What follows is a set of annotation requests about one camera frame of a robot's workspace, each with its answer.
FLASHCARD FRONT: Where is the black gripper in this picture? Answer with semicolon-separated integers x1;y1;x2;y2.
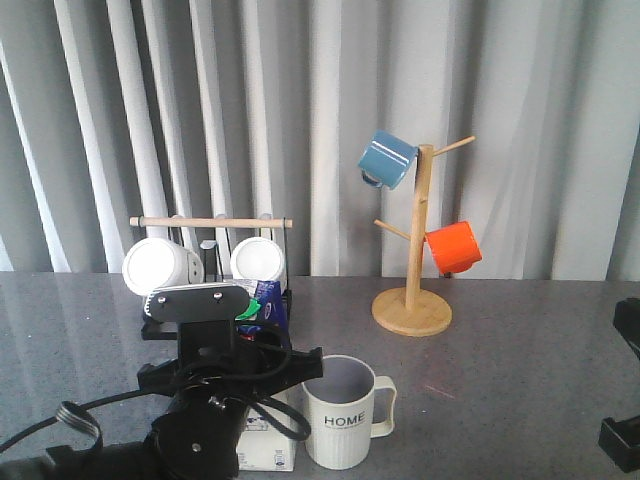
598;297;640;473
139;320;323;478

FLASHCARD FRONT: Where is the blue white milk carton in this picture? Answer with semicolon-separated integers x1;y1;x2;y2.
230;279;297;472

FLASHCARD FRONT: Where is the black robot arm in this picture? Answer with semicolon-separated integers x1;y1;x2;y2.
1;340;375;479

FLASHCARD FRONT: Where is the black rack with wooden bar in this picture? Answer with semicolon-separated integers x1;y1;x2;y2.
129;215;294;341

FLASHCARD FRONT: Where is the white ribbed HOME mug hanging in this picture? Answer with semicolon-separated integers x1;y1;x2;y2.
230;237;286;291

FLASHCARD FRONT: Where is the white smiley face mug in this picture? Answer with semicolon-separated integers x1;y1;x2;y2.
122;238;204;296

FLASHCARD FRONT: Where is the orange enamel mug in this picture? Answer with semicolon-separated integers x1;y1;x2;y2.
425;221;482;274

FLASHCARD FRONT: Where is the wooden mug tree stand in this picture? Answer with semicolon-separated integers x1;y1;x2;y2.
371;136;476;337

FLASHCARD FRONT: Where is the blue enamel mug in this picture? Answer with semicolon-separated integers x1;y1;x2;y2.
358;130;418;190

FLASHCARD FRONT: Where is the grey pleated curtain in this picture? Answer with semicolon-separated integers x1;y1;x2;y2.
1;1;639;281

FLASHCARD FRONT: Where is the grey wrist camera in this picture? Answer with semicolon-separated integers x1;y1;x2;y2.
143;283;250;324

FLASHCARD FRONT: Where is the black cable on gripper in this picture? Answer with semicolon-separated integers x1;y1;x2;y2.
0;327;313;454

